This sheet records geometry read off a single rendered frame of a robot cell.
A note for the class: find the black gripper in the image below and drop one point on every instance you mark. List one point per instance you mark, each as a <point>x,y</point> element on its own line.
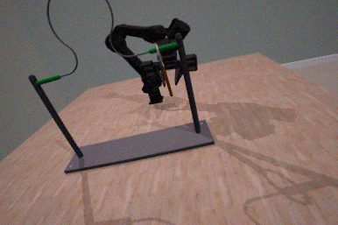
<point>150,69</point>

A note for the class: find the orange handle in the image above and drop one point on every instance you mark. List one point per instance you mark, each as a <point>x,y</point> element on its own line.
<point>164,71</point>

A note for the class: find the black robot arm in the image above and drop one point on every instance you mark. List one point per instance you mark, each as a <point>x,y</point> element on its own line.
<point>151,34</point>

